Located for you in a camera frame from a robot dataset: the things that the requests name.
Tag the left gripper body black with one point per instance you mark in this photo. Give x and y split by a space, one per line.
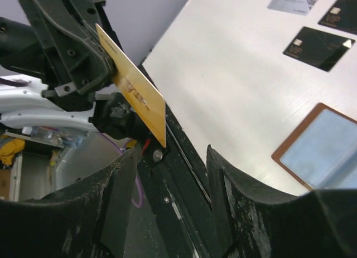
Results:
72 101

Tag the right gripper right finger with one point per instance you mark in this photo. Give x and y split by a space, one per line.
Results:
252 219

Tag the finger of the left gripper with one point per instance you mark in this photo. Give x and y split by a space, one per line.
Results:
66 30

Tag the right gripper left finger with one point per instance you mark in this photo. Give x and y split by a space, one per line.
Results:
88 218

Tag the gold VIP card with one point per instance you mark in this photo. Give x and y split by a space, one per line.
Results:
141 94

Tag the brown leather card holder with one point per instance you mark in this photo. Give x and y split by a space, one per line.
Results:
320 153

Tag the black VIP card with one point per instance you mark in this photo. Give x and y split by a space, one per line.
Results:
317 48
341 16

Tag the silver VIP card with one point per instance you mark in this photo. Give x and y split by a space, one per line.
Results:
300 7

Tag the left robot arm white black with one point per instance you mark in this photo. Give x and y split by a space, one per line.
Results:
22 101

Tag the metal storage shelf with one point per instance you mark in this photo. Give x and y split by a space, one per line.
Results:
30 157

